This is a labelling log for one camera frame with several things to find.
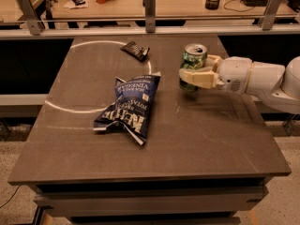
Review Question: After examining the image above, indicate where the small dark snack packet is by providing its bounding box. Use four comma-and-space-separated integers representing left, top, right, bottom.
120, 41, 150, 62

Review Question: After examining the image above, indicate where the metal rail bracket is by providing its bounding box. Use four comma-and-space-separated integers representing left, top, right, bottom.
143, 0, 156, 33
258, 0, 282, 31
17, 0, 45, 36

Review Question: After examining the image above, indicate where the black mesh cup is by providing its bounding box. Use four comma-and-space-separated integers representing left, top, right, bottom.
205, 0, 220, 10

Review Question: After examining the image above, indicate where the middle metal rail bracket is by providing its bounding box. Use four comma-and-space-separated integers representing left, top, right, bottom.
143, 0, 156, 33

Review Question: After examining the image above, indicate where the left metal rail bracket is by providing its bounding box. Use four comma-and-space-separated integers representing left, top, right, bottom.
17, 0, 45, 36

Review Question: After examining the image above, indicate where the grey table drawer unit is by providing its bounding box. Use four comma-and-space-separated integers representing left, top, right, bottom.
35, 177, 268, 223

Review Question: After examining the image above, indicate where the green soda can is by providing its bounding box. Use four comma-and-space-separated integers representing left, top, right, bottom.
179, 43, 207, 92

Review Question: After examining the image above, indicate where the blue Kettle chip bag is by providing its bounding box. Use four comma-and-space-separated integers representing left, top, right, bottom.
93, 72, 160, 145

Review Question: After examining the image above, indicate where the right metal rail bracket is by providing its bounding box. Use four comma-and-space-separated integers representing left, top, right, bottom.
258, 0, 282, 31

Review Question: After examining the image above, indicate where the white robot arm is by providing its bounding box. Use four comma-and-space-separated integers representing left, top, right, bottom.
179, 55, 300, 114

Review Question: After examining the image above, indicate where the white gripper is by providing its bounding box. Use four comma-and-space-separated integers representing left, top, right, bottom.
179, 54, 252, 95

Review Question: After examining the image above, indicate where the black cable on desk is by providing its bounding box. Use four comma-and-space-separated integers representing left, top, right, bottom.
222, 0, 256, 13

